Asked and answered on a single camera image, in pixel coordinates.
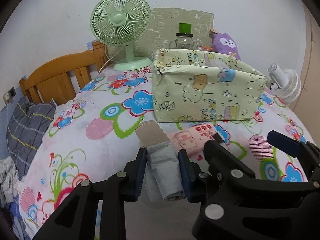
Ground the grey and tan cloth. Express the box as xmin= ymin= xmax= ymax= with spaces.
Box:
xmin=135 ymin=121 xmax=184 ymax=202

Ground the pink packaged pouch with cord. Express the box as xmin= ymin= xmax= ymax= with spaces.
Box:
xmin=167 ymin=123 xmax=224 ymax=158

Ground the white standing fan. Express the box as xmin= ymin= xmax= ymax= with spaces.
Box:
xmin=267 ymin=63 xmax=302 ymax=105

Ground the crumpled clothes pile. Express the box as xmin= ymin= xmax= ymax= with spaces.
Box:
xmin=1 ymin=157 xmax=30 ymax=239

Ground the floral bedsheet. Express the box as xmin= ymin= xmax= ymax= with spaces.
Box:
xmin=19 ymin=67 xmax=311 ymax=237

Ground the yellow cartoon fabric storage box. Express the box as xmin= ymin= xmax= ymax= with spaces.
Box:
xmin=152 ymin=49 xmax=267 ymax=122

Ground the grey plaid pillow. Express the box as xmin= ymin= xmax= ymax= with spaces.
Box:
xmin=7 ymin=96 xmax=56 ymax=177

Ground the small orange-lid container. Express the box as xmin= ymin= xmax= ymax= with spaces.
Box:
xmin=196 ymin=46 xmax=214 ymax=51

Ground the glass jar with black lid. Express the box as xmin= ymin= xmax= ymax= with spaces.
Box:
xmin=169 ymin=33 xmax=194 ymax=50

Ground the purple plush bunny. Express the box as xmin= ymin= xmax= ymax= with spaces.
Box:
xmin=210 ymin=28 xmax=241 ymax=60

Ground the wooden bed headboard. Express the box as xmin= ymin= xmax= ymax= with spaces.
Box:
xmin=19 ymin=41 xmax=107 ymax=105

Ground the green card behind jar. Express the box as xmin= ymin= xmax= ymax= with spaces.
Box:
xmin=179 ymin=23 xmax=192 ymax=34

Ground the cartoon cardboard panel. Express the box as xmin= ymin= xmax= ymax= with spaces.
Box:
xmin=133 ymin=8 xmax=214 ymax=58

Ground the green desk fan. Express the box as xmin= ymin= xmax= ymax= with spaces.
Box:
xmin=90 ymin=0 xmax=152 ymax=71

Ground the wall power outlet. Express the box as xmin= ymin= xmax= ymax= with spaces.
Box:
xmin=3 ymin=87 xmax=16 ymax=105

